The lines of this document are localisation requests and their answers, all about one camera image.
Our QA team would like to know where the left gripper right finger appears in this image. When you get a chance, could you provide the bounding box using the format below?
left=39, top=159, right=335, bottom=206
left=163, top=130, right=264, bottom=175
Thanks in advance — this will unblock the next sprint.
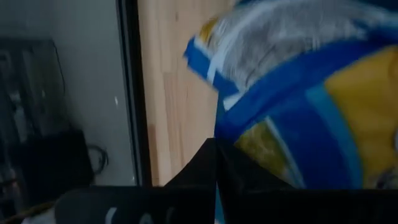
left=216, top=139, right=398, bottom=224

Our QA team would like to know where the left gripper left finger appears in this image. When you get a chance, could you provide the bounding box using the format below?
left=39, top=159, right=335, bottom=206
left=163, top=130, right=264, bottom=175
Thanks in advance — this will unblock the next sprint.
left=55, top=138, right=217, bottom=224

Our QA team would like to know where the blue Maruchan noodle pack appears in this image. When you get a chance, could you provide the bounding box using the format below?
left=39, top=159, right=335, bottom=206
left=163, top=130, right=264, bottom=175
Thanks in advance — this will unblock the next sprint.
left=182, top=0, right=398, bottom=98
left=213, top=27, right=398, bottom=224

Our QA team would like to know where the black floor box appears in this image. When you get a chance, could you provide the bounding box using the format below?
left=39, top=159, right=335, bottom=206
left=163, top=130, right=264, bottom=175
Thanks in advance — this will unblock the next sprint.
left=12, top=129, right=96, bottom=203

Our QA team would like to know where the looped black floor cable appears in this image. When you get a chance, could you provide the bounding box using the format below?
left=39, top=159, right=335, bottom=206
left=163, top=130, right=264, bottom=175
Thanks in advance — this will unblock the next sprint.
left=88, top=144, right=110, bottom=176

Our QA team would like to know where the black aluminium table frame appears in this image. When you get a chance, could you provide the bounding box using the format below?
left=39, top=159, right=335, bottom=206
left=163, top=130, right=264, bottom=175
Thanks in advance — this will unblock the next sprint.
left=116, top=0, right=154, bottom=187

